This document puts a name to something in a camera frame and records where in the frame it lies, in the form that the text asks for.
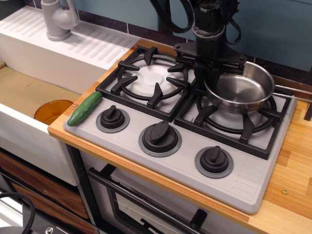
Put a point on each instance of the wooden drawer front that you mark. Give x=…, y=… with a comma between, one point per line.
x=53, y=197

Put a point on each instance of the toy oven door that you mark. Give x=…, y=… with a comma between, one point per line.
x=139, y=207

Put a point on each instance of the black burner grate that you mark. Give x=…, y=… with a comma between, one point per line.
x=260, y=134
x=148, y=84

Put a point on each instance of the grey toy stove top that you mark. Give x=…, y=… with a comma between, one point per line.
x=243, y=188

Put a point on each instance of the black oven door handle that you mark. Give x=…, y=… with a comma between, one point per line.
x=104, y=178

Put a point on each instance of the orange plastic bowl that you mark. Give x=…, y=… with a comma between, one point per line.
x=50, y=111

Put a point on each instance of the black left burner grate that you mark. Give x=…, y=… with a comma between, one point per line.
x=148, y=84

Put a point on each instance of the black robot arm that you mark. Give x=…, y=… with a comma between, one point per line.
x=207, y=15

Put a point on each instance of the black right burner grate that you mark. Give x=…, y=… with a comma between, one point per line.
x=260, y=134

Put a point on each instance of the black left stove knob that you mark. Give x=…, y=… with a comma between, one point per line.
x=112, y=120

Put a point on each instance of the black right stove knob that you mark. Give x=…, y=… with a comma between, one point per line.
x=214, y=162

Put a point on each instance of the white toy sink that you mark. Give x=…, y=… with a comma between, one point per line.
x=35, y=70

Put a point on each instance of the stainless steel pan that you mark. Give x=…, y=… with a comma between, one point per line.
x=244, y=93

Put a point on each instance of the green toy pickle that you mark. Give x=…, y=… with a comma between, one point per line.
x=84, y=109

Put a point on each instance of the black stove knob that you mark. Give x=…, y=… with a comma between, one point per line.
x=214, y=162
x=112, y=120
x=160, y=140

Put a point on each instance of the grey toy faucet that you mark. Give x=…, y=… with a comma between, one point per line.
x=59, y=22

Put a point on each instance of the black middle stove knob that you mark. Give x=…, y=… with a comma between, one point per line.
x=160, y=140

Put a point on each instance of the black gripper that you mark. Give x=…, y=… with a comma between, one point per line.
x=210, y=50

